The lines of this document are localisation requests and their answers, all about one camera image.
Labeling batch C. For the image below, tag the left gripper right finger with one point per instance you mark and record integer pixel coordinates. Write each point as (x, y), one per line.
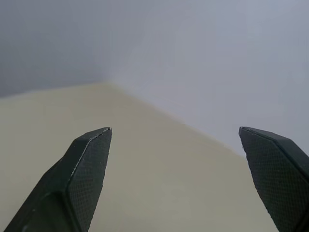
(277, 181)

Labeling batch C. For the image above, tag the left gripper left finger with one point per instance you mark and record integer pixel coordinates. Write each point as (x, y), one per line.
(79, 181)

